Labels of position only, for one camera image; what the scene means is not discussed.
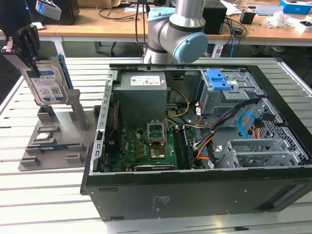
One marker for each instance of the blue plastic drive latch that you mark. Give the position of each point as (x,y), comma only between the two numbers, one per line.
(217,80)

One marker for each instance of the white box with black inlay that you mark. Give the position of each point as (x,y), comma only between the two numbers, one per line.
(302,26)

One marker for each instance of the small black box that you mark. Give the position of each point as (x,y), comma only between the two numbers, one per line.
(247,17)

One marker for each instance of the CPU socket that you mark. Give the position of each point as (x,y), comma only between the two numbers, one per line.
(158,153)

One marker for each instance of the wooden desk with white frame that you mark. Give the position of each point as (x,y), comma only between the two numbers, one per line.
(85,29)

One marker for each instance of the blue cardboard box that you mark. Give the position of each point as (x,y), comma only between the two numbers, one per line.
(296,7)

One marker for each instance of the RAM stick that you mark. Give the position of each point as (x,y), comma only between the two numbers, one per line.
(54,147)

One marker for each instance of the blue VGA port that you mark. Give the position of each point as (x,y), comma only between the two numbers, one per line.
(114,160)

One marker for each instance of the black PC case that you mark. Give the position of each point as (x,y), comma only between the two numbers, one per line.
(195,195)

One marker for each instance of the clear plastic bag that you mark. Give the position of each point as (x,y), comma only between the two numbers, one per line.
(278,20)

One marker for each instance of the power strip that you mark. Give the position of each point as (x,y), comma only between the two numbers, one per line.
(217,51)

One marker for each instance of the silver optical drive cage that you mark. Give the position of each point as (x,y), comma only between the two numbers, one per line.
(214,102)

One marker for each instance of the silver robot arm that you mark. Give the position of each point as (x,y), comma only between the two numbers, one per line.
(170,31)

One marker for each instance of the green motherboard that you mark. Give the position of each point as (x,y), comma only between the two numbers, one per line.
(131,146)

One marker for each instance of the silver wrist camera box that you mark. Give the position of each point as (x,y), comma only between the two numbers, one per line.
(48,9)

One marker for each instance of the RAM slot with white clips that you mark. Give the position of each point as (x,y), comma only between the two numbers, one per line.
(181,147)
(189,147)

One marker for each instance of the grey power supply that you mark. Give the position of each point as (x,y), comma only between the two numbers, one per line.
(139,102)

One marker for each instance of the silver CPU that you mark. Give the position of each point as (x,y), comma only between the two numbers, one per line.
(44,137)

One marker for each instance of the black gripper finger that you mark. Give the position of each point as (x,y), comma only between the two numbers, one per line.
(29,44)

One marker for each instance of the crumpled white paper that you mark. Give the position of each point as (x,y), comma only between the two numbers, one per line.
(40,25)

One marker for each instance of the silver disk bay cage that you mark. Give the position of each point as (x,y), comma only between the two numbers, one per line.
(253,156)

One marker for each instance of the grey flat tray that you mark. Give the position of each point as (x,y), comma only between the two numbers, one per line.
(268,11)

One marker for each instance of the black graphics card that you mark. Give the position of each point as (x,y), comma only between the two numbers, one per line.
(156,168)

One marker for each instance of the hard disk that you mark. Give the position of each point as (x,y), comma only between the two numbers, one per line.
(48,85)

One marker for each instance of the grey parts rack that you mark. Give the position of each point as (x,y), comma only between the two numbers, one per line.
(70,134)

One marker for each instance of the black tower box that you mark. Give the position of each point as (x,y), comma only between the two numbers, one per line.
(214,19)

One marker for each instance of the RAM slot with black clips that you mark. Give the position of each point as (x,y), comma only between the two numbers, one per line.
(185,147)
(178,147)

